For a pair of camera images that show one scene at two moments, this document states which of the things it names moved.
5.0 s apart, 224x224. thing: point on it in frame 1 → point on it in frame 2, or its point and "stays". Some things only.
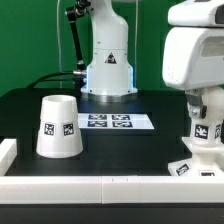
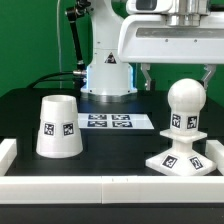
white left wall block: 8,152 stays
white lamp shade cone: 59,132 stays
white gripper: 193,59 → 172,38
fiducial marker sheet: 114,121 stays
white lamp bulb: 207,129 → 185,97
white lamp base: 207,161 → 182,160
